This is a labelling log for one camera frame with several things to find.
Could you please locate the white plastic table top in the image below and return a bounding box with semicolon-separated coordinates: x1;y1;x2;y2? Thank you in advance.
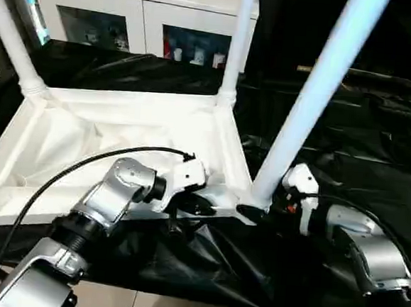
0;75;278;262

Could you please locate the black plastic mat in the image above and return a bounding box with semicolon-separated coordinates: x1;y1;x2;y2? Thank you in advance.
0;33;411;307

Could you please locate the black flat monitor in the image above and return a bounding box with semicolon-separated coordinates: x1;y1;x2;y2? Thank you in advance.
296;62;411;91

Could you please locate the white glass-door cabinet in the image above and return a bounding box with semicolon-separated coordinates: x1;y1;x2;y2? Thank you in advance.
24;0;260;72

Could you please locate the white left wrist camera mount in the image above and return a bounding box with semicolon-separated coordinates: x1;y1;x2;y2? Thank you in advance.
158;155;209;217

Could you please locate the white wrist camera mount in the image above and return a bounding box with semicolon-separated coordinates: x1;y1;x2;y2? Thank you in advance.
278;161;323;238
158;155;209;217

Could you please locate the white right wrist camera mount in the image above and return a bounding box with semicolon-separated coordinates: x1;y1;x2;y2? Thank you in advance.
278;161;323;238

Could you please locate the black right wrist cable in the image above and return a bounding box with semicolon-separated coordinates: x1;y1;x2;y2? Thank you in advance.
301;191;411;277

